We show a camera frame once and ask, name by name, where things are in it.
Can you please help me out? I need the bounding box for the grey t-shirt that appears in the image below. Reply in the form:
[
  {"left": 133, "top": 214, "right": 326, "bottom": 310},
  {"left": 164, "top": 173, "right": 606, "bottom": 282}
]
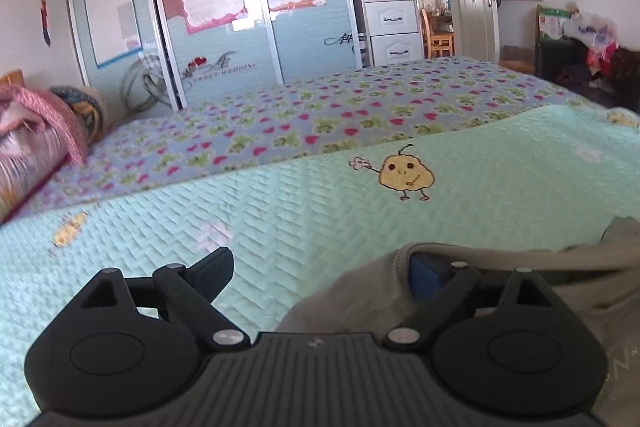
[{"left": 278, "top": 217, "right": 639, "bottom": 426}]

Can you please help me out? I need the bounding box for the mint quilted bee bedspread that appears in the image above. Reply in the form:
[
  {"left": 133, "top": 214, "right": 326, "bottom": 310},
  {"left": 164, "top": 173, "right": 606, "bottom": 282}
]
[{"left": 1, "top": 105, "right": 639, "bottom": 426}]

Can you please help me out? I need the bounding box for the colourful patterned pillow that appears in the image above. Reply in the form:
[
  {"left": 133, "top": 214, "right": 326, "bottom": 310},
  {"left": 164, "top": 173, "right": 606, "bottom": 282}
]
[{"left": 50, "top": 86, "right": 112, "bottom": 145}]

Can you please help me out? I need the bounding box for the white standing fan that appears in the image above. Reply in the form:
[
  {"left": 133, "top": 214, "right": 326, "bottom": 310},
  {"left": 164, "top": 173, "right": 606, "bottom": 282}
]
[{"left": 119, "top": 53, "right": 172, "bottom": 114}]

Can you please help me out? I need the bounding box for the black chair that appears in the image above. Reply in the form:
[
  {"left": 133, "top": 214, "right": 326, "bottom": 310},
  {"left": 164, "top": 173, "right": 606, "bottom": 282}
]
[{"left": 535, "top": 39, "right": 639, "bottom": 113}]

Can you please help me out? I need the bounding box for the pink fuzzy blanket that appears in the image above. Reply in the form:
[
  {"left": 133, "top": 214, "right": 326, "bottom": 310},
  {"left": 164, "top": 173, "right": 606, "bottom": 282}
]
[{"left": 1, "top": 84, "right": 88, "bottom": 164}]

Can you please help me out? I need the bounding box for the wooden dining chair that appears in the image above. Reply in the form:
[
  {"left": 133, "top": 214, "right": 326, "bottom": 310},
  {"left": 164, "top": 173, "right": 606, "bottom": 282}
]
[{"left": 420, "top": 9, "right": 454, "bottom": 58}]

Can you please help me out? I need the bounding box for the white drawer unit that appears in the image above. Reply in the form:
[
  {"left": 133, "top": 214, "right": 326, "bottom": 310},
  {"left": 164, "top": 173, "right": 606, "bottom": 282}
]
[{"left": 364, "top": 0, "right": 424, "bottom": 66}]

